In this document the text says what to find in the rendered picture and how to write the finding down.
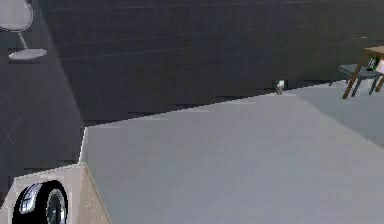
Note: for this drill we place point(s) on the beige wooden stand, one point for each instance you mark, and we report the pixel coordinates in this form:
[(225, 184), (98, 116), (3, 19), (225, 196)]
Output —
[(75, 186)]

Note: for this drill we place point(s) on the grey bed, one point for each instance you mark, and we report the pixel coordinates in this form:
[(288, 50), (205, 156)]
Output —
[(233, 160)]

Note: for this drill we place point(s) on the small pale green object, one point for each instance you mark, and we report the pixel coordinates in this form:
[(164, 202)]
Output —
[(280, 86)]

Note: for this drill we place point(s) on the grey stool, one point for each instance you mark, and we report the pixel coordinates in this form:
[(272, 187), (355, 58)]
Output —
[(363, 73)]

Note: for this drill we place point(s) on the small black green object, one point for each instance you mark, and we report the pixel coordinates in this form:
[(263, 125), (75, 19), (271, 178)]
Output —
[(372, 63)]

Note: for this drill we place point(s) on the brown wooden table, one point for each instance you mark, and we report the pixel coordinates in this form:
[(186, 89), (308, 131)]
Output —
[(375, 51)]

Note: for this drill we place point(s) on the white pedestal chair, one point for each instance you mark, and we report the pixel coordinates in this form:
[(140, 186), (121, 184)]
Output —
[(15, 15)]

